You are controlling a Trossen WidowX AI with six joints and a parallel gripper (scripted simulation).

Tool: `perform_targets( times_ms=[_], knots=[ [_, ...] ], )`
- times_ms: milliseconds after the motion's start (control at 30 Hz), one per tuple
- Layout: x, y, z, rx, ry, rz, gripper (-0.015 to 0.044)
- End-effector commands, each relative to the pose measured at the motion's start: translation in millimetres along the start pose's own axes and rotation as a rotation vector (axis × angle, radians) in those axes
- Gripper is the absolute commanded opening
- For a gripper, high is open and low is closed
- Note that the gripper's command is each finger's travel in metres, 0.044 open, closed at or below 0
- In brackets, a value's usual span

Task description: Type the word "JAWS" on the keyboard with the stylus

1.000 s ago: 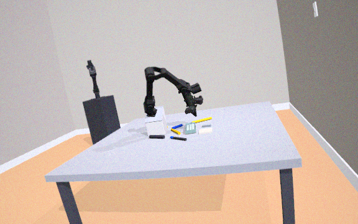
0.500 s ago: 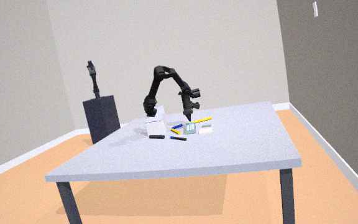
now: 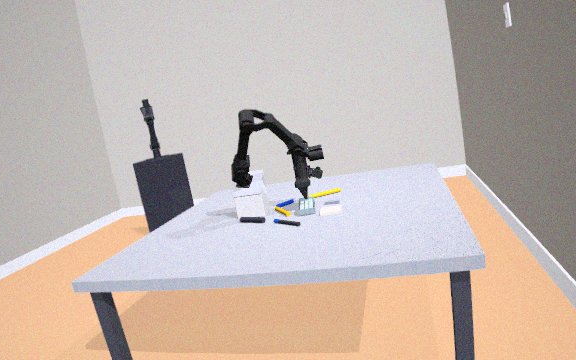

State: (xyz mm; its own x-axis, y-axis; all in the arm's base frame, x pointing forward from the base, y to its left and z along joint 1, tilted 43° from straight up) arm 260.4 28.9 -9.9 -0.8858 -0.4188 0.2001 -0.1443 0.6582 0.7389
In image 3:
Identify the blue stylus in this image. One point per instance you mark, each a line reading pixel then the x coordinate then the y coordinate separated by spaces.
pixel 286 203

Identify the keyboard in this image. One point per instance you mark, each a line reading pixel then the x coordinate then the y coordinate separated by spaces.
pixel 306 206

